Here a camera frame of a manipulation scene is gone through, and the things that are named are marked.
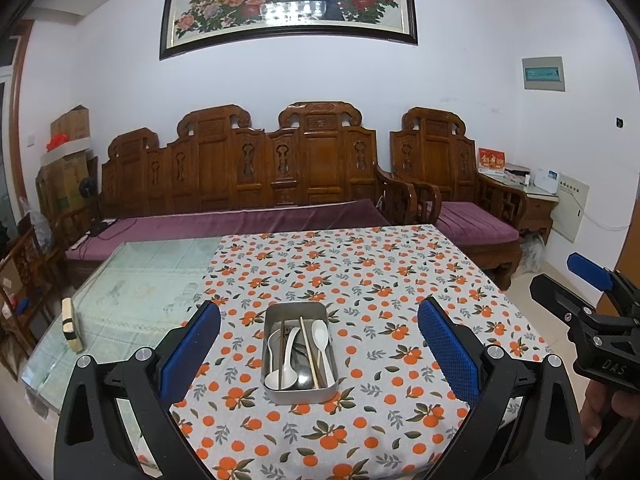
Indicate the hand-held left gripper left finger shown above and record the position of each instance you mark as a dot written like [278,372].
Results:
[192,352]

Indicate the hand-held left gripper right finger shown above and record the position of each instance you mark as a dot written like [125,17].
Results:
[447,352]

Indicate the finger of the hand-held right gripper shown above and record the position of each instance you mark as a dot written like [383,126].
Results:
[555,300]
[590,270]

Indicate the large white ceramic spoon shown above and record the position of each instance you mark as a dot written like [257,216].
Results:
[276,381]

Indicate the small white spoon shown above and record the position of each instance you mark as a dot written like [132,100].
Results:
[292,355]

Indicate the rectangular metal tray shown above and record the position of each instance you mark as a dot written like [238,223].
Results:
[300,395]

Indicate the long white spoon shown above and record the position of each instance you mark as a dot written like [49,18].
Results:
[320,332]

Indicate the person's right hand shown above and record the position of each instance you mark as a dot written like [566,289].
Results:
[594,412]

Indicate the brown wooden door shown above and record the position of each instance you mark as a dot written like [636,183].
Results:
[631,262]

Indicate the translucent plastic bag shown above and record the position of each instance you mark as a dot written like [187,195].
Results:
[532,255]

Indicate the wooden side table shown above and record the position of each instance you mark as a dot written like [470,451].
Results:
[542,210]

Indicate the white box device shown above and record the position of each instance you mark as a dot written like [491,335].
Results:
[546,181]

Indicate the purple armchair cushion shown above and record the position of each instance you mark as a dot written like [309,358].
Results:
[475,222]

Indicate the pale block with black band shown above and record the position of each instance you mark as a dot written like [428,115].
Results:
[70,325]

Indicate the orange print tablecloth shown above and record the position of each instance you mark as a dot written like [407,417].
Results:
[350,260]

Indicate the long purple sofa cushion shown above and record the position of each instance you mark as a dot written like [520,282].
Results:
[225,220]

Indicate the red desk calendar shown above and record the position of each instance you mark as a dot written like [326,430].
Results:
[491,161]

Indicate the white power strip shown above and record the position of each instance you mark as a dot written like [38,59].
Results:
[79,245]

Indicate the wooden chair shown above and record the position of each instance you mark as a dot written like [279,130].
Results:
[75,220]
[25,270]

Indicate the carved wooden armchair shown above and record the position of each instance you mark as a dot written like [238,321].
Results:
[435,155]

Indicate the black standing fan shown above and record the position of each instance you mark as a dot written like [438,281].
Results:
[89,187]

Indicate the clear plastic bag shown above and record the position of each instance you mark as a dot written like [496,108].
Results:
[32,225]

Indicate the large cardboard box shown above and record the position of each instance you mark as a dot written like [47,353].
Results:
[65,185]

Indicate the long carved wooden sofa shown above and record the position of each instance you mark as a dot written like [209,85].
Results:
[320,160]

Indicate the red plastic bag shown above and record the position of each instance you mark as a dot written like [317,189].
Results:
[56,142]

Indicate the small brown cardboard box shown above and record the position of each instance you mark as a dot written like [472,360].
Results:
[72,125]

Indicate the framed peacock flower painting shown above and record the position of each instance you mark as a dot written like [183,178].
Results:
[225,10]

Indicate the white wall panel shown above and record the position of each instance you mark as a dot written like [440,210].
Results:
[570,207]

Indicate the grey wall electrical box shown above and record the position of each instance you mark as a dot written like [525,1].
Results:
[543,73]

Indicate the white light switch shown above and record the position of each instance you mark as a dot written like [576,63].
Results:
[31,139]

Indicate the wooden door frame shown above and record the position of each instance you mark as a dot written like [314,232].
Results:
[20,110]

